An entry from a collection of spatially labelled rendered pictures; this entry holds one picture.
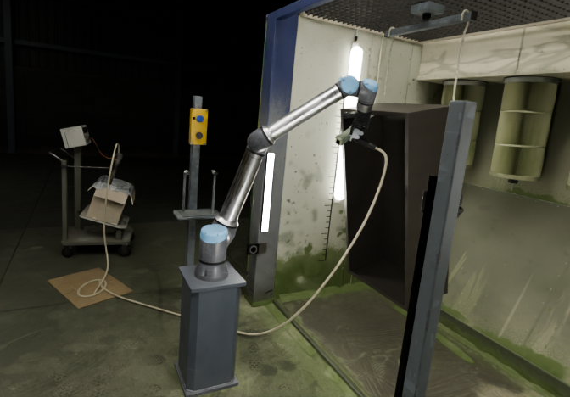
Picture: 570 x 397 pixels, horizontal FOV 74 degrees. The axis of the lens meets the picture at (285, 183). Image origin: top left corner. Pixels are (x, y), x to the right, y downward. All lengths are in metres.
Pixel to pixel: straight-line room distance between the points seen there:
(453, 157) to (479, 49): 2.34
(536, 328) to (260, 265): 1.94
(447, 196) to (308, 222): 2.20
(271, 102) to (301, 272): 1.45
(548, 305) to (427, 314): 2.00
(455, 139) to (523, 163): 2.12
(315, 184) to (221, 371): 1.57
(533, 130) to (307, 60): 1.68
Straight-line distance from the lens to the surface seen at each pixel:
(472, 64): 3.39
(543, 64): 3.09
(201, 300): 2.14
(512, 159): 3.20
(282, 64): 2.93
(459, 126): 1.09
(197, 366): 2.34
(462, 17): 2.43
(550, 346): 3.08
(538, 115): 3.19
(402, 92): 3.61
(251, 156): 2.16
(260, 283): 3.20
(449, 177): 1.10
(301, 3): 2.64
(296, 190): 3.07
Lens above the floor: 1.56
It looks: 10 degrees down
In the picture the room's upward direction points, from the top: 5 degrees clockwise
